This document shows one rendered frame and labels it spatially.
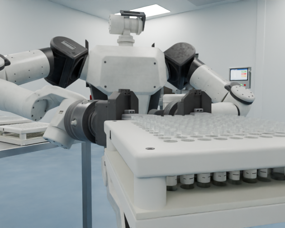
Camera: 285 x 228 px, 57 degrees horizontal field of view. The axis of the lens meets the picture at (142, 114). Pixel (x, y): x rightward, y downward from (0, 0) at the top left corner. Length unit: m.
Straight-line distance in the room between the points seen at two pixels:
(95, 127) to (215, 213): 0.31
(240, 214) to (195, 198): 0.04
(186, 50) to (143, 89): 0.23
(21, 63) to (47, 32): 4.87
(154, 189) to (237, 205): 0.08
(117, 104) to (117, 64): 0.42
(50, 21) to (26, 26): 0.56
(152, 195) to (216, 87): 0.73
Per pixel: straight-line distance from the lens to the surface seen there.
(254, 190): 0.28
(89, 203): 1.66
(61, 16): 5.97
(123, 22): 0.95
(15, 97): 0.67
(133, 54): 0.88
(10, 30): 5.29
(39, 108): 0.66
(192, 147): 0.23
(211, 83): 0.92
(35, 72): 0.85
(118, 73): 0.86
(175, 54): 0.98
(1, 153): 1.25
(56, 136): 0.59
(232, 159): 0.23
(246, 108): 0.86
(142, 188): 0.22
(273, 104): 5.49
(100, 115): 0.49
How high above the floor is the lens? 1.07
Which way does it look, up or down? 4 degrees down
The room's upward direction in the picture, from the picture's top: straight up
